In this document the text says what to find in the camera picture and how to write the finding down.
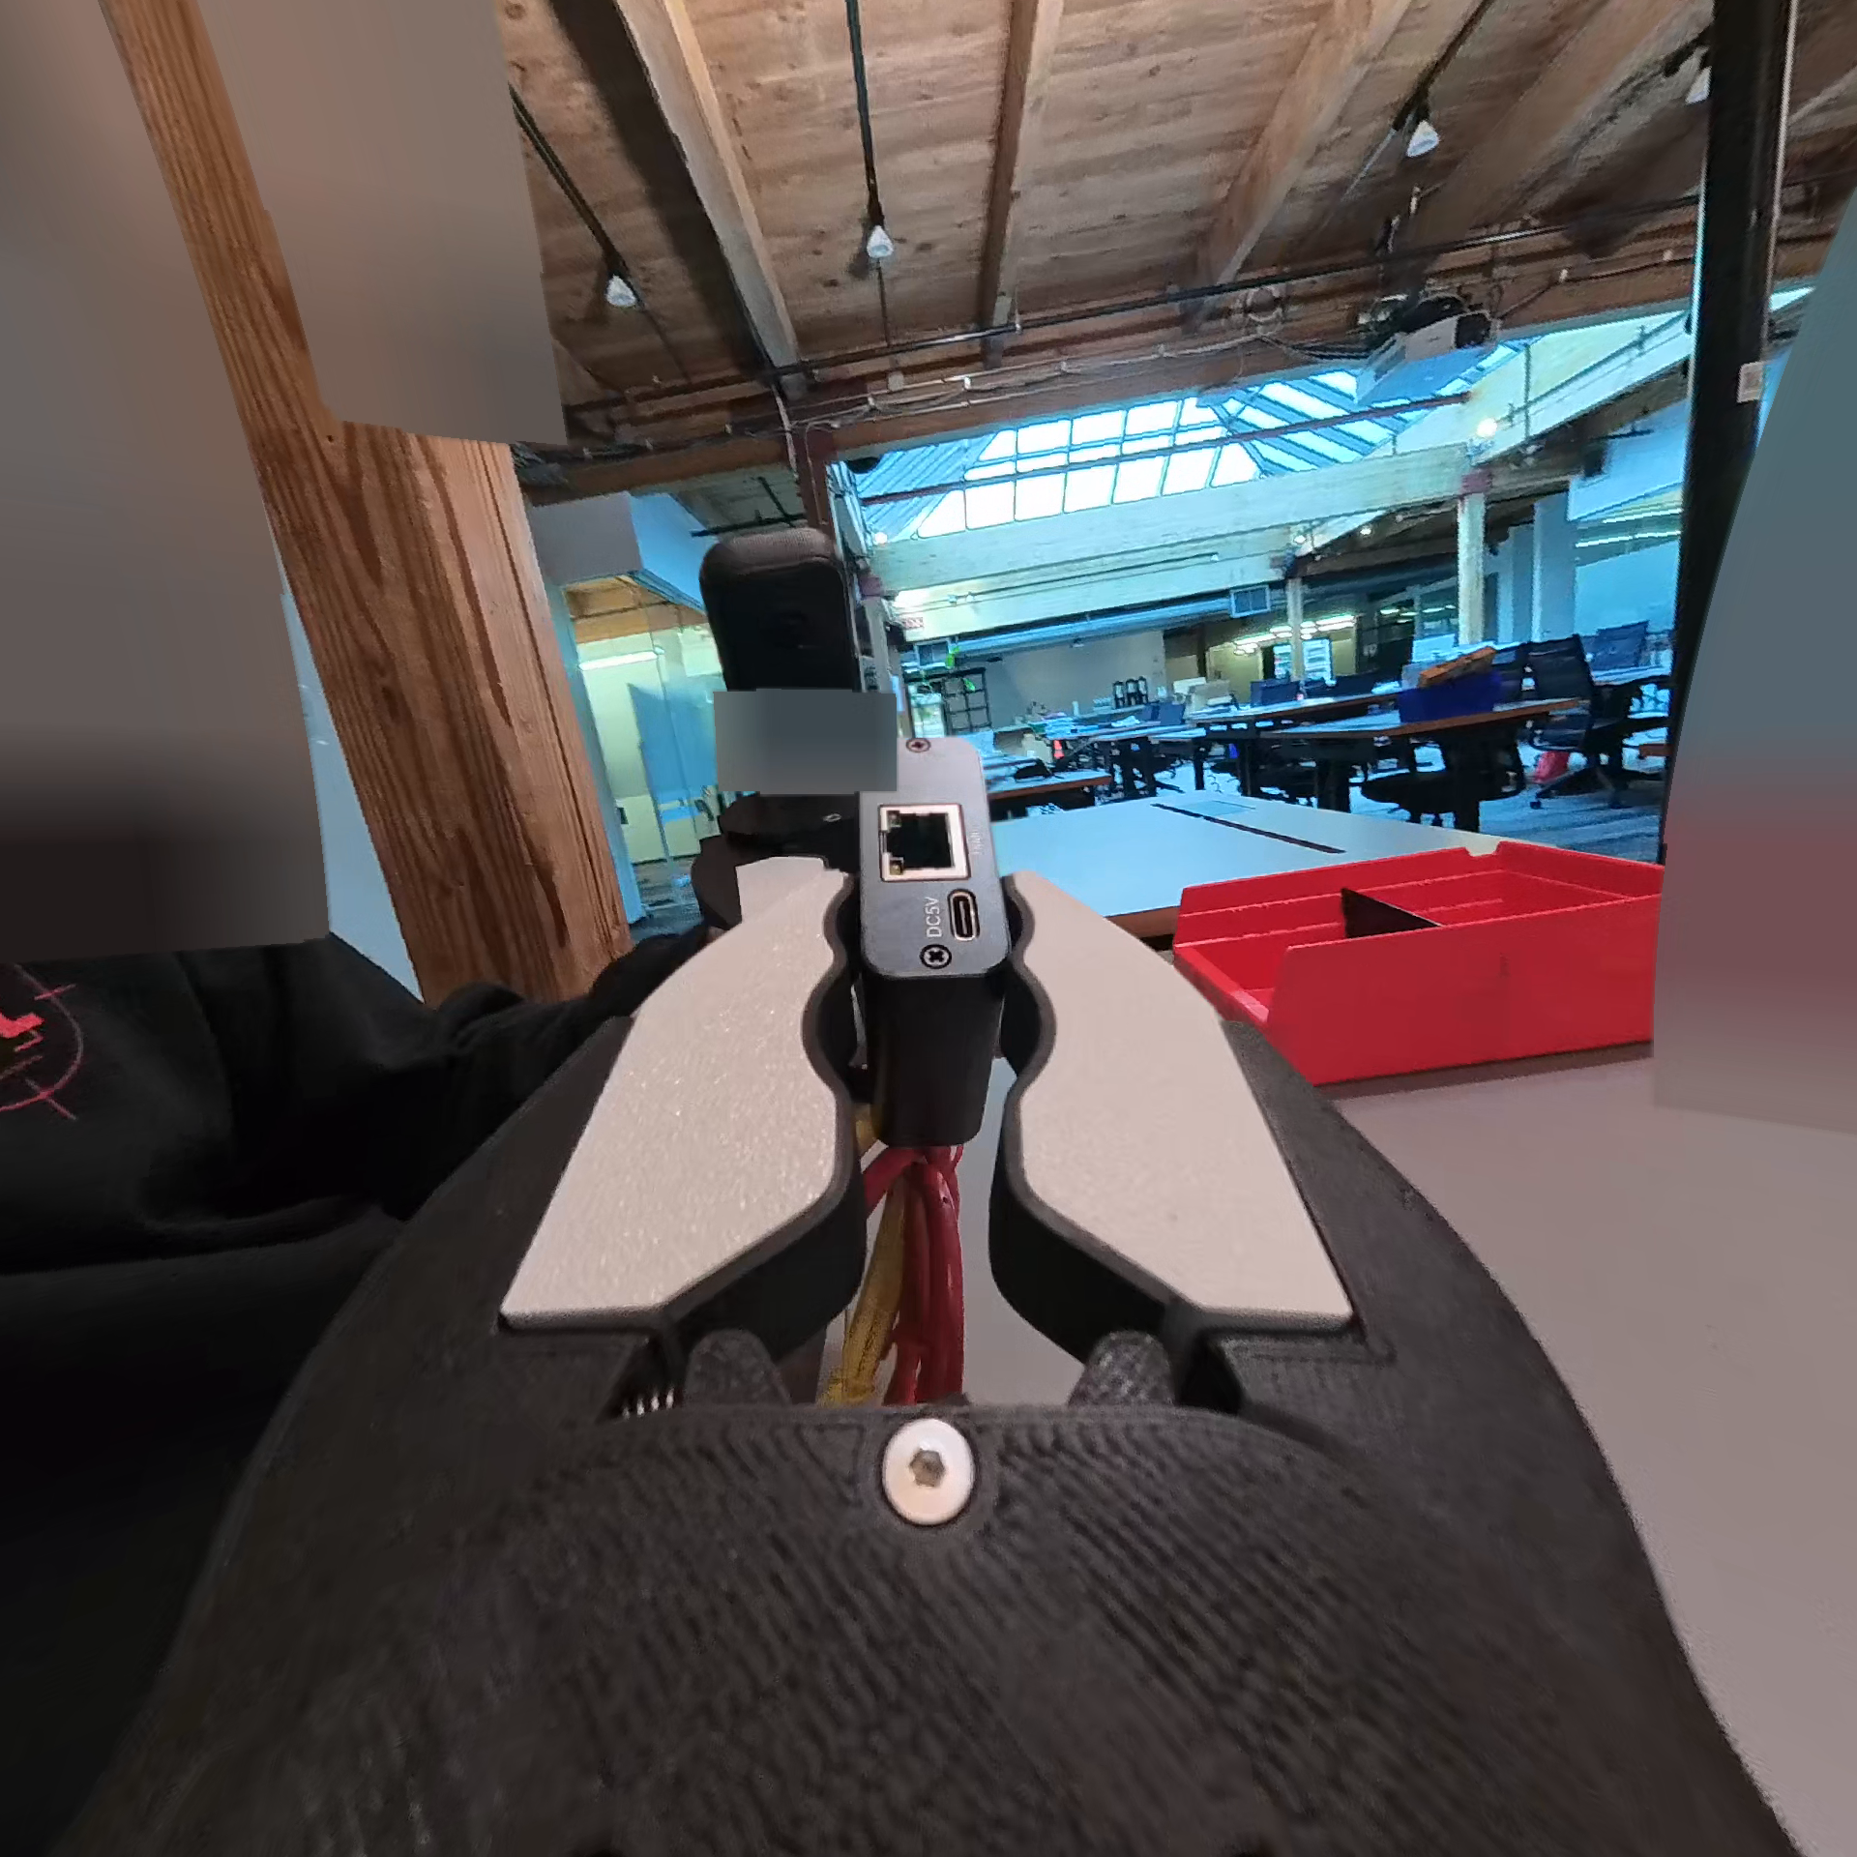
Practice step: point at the person's left forearm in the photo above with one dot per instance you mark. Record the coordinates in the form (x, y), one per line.
(550, 1044)

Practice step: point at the white desk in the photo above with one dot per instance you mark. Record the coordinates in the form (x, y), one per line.
(1161, 857)

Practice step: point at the black bin divider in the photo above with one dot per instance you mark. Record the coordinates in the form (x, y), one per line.
(1386, 919)

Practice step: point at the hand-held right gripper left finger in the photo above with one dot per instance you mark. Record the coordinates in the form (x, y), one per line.
(681, 1147)

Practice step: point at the black pole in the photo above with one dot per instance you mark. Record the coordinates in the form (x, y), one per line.
(1734, 436)

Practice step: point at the wooden post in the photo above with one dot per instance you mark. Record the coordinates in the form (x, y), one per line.
(408, 652)

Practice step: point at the person's black sweatshirt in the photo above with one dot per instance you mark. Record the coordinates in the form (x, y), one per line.
(175, 1306)

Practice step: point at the black mesh office chair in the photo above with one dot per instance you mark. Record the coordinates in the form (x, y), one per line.
(1597, 711)

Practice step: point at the wood-top office desk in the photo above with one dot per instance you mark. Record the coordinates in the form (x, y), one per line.
(1421, 719)

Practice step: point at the red plastic bin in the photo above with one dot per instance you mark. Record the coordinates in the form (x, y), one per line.
(1450, 1003)

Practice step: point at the blue storage bin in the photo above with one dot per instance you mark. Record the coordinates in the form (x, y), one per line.
(1450, 704)

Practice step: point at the black port adapter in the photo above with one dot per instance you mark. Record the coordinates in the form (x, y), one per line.
(929, 1044)

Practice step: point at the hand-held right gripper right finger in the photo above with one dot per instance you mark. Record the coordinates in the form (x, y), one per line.
(1174, 1147)

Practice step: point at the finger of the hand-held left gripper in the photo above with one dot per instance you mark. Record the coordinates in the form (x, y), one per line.
(791, 888)

